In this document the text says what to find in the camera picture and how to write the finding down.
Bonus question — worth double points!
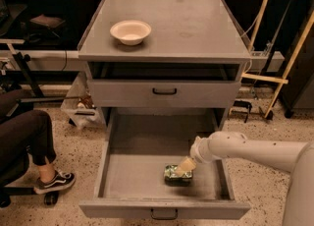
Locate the black drawer handle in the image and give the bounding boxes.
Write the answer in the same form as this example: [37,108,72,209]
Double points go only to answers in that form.
[150,208,179,220]
[152,87,178,95]

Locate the open grey bottom drawer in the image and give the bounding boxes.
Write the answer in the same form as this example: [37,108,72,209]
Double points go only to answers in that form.
[79,108,250,220]

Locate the black and white sneaker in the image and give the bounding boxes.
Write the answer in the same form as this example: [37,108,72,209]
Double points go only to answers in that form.
[33,171,76,195]

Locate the black office chair base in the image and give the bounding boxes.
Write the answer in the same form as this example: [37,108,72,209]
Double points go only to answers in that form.
[0,187,59,208]

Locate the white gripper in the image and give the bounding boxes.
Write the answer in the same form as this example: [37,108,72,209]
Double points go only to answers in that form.
[175,137,213,176]

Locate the closed grey drawer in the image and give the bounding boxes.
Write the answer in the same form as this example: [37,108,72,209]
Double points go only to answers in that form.
[87,80,240,108]

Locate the dark box on shelf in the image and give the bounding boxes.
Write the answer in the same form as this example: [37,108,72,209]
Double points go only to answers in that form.
[30,14,66,29]

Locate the grey cabinet with counter top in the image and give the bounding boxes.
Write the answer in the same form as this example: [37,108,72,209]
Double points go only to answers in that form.
[78,0,250,128]

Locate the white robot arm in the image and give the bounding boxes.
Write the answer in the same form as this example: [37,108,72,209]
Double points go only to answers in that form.
[175,131,314,226]

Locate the seated person's leg dark trousers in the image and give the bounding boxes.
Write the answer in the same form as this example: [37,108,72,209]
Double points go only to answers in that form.
[0,89,56,184]

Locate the black drawer handle lower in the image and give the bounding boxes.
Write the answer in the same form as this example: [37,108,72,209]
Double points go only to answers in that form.
[150,208,179,220]

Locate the black drawer handle upper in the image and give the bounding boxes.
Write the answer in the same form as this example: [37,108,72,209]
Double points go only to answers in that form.
[152,87,178,95]

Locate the wooden stick frame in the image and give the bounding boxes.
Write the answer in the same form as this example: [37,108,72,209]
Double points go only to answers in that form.
[241,0,314,120]

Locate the black tripod stand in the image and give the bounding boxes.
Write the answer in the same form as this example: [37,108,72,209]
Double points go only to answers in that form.
[0,38,44,97]

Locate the clear plastic bin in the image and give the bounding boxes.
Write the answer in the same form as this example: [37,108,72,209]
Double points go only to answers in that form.
[61,72,102,129]

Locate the white paper bowl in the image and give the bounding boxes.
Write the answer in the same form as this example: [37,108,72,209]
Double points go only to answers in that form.
[110,20,151,46]

